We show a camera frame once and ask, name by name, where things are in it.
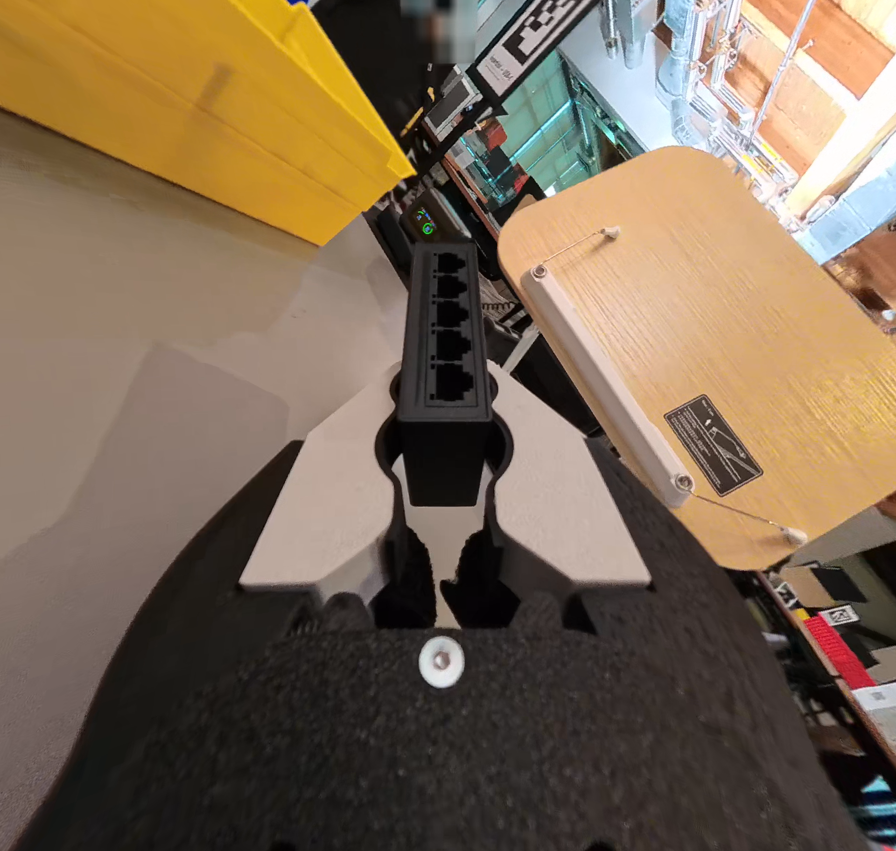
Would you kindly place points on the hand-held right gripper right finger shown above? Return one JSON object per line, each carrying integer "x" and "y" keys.
{"x": 560, "y": 508}

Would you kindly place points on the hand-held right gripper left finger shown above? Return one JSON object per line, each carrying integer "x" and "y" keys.
{"x": 329, "y": 501}

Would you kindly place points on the black five-port ethernet switch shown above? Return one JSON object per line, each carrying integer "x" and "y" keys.
{"x": 444, "y": 459}

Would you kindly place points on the person's black clothing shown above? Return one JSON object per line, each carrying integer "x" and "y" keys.
{"x": 371, "y": 39}

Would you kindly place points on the black device with green light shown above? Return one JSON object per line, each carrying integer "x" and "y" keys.
{"x": 423, "y": 221}

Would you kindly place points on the white metal bar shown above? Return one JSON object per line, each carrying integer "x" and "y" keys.
{"x": 602, "y": 382}

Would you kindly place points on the black label sticker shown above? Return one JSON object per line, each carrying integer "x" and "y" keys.
{"x": 714, "y": 445}

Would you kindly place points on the cardboard box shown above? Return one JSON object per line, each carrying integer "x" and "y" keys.
{"x": 812, "y": 585}

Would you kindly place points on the light wood folding tabletop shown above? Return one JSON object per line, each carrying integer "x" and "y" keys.
{"x": 735, "y": 291}

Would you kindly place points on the yellow plastic bin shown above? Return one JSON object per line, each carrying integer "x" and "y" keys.
{"x": 175, "y": 60}

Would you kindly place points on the red ribbed box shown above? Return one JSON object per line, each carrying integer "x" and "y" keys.
{"x": 840, "y": 648}

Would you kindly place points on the metal sprinkler pipe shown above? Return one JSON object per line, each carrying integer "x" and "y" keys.
{"x": 798, "y": 39}

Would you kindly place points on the silver foil ventilation duct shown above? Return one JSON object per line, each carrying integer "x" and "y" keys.
{"x": 682, "y": 18}

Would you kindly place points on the pale painted ceiling duct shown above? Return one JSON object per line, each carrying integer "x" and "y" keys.
{"x": 850, "y": 214}

